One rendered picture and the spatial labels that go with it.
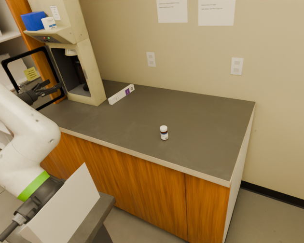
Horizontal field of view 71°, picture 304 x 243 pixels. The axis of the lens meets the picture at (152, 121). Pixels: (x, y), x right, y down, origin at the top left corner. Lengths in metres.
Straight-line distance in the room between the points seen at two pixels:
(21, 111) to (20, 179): 0.24
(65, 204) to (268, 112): 1.33
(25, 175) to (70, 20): 0.94
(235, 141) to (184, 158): 0.30
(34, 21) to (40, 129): 0.87
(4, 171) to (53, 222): 0.24
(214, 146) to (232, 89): 0.54
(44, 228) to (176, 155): 0.65
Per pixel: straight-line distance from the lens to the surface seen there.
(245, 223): 2.02
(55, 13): 1.54
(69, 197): 0.88
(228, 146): 1.18
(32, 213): 0.88
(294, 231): 2.11
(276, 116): 1.64
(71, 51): 1.61
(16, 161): 0.89
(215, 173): 1.05
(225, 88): 1.59
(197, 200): 1.29
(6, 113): 0.89
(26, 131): 0.86
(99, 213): 0.99
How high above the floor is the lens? 1.74
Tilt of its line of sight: 36 degrees down
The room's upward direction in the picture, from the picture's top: 9 degrees counter-clockwise
